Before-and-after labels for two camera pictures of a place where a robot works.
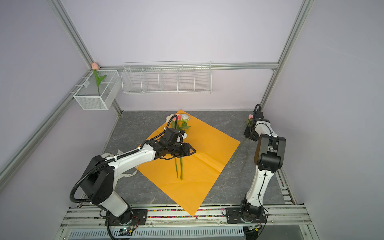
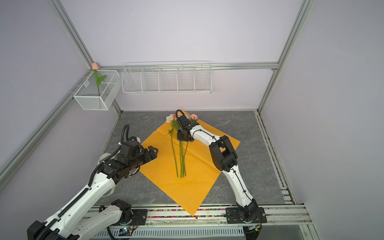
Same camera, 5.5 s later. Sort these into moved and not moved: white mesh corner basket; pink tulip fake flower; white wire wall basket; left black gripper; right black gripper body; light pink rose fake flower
Moved: right black gripper body; light pink rose fake flower; left black gripper
Not moved: white wire wall basket; white mesh corner basket; pink tulip fake flower
